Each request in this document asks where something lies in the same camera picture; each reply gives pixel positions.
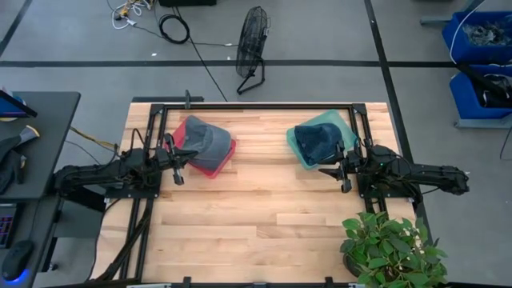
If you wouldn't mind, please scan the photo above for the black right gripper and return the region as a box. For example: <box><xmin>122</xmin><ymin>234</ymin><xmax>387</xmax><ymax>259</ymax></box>
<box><xmin>318</xmin><ymin>139</ymin><xmax>360</xmax><ymax>194</ymax></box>

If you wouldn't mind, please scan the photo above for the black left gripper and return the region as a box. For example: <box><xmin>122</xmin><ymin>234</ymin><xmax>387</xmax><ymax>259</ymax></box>
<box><xmin>156</xmin><ymin>134</ymin><xmax>200</xmax><ymax>186</ymax></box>

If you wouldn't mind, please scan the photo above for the dark blue baseball cap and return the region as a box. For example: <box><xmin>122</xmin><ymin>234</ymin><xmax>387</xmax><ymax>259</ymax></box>
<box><xmin>294</xmin><ymin>122</ymin><xmax>346</xmax><ymax>167</ymax></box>

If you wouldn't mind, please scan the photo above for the grey baseball cap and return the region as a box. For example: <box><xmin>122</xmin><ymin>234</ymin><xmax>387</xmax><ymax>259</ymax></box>
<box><xmin>187</xmin><ymin>126</ymin><xmax>234</xmax><ymax>174</ymax></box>
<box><xmin>182</xmin><ymin>115</ymin><xmax>220</xmax><ymax>142</ymax></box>

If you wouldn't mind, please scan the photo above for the red plastic tray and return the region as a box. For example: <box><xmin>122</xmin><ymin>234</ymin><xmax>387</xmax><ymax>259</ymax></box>
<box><xmin>170</xmin><ymin>118</ymin><xmax>238</xmax><ymax>180</ymax></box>

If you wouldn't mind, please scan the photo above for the teal plastic tray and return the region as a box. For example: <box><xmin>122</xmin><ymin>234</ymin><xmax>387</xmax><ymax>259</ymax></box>
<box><xmin>286</xmin><ymin>109</ymin><xmax>359</xmax><ymax>171</ymax></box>

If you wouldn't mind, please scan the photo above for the green potted plant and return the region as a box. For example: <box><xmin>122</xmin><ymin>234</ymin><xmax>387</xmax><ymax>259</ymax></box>
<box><xmin>338</xmin><ymin>210</ymin><xmax>450</xmax><ymax>288</ymax></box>

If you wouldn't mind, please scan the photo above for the black floor fan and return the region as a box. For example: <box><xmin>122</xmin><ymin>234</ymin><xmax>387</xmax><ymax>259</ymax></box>
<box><xmin>234</xmin><ymin>5</ymin><xmax>272</xmax><ymax>96</ymax></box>

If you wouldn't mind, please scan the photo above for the black side desk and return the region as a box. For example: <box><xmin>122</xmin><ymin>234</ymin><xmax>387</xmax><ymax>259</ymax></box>
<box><xmin>0</xmin><ymin>90</ymin><xmax>82</xmax><ymax>203</ymax></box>

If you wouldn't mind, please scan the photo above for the blue storage bin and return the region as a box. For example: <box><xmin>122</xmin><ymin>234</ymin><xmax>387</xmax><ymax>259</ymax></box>
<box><xmin>449</xmin><ymin>65</ymin><xmax>512</xmax><ymax>121</ymax></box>
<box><xmin>441</xmin><ymin>10</ymin><xmax>512</xmax><ymax>66</ymax></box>

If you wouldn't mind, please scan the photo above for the black keyboard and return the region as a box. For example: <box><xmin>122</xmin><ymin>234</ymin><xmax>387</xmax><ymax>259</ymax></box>
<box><xmin>0</xmin><ymin>202</ymin><xmax>17</xmax><ymax>250</ymax></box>

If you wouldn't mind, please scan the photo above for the black computer mouse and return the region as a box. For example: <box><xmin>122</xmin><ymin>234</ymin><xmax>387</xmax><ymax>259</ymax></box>
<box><xmin>1</xmin><ymin>238</ymin><xmax>36</xmax><ymax>282</ymax></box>

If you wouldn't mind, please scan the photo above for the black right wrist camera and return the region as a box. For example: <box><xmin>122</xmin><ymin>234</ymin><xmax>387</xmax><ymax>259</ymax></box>
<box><xmin>346</xmin><ymin>150</ymin><xmax>364</xmax><ymax>170</ymax></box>

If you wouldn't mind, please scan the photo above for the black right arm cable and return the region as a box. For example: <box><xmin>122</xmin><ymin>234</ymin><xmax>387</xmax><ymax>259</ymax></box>
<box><xmin>358</xmin><ymin>138</ymin><xmax>425</xmax><ymax>201</ymax></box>

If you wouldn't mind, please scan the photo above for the black aluminium table frame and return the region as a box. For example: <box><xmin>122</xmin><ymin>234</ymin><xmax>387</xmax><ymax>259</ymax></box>
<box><xmin>95</xmin><ymin>102</ymin><xmax>391</xmax><ymax>282</ymax></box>

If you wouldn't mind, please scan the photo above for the yellow cable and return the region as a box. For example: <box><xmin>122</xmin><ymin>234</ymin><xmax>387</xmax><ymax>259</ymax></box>
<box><xmin>69</xmin><ymin>126</ymin><xmax>119</xmax><ymax>151</ymax></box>

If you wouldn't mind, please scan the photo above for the coiled black cable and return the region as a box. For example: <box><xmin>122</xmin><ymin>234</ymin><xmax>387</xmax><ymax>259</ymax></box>
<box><xmin>158</xmin><ymin>13</ymin><xmax>191</xmax><ymax>46</ymax></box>

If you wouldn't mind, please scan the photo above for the white cable bundle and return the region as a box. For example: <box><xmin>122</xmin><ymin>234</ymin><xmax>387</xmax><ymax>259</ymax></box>
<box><xmin>106</xmin><ymin>0</ymin><xmax>155</xmax><ymax>30</ymax></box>

